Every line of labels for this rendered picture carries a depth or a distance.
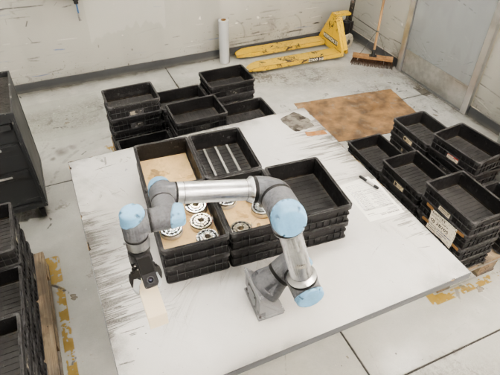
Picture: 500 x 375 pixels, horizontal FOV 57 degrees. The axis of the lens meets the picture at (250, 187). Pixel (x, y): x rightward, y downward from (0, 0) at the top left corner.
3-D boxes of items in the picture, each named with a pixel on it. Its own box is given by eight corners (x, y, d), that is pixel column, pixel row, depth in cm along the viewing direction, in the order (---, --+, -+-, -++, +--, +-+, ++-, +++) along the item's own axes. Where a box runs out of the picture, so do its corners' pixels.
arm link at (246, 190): (283, 166, 166) (146, 170, 150) (295, 183, 158) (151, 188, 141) (277, 192, 173) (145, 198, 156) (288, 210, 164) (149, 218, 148)
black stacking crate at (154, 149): (207, 197, 233) (205, 180, 226) (148, 210, 226) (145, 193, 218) (188, 153, 262) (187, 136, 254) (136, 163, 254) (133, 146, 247)
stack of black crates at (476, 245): (486, 261, 289) (514, 210, 260) (449, 277, 280) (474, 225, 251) (443, 220, 317) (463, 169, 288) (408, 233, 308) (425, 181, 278)
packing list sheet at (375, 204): (407, 211, 243) (408, 210, 243) (371, 223, 236) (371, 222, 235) (370, 175, 266) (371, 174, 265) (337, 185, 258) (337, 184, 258)
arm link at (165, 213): (178, 190, 145) (143, 196, 142) (185, 211, 136) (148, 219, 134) (181, 209, 150) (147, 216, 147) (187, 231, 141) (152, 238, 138)
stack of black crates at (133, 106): (157, 127, 402) (150, 80, 372) (167, 146, 381) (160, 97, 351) (111, 138, 389) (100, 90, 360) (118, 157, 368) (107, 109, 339)
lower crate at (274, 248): (291, 254, 220) (292, 236, 212) (231, 269, 212) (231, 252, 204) (262, 200, 248) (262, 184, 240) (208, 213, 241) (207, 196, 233)
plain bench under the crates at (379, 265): (431, 351, 258) (472, 272, 212) (152, 482, 208) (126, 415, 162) (296, 183, 368) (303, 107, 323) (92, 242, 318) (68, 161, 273)
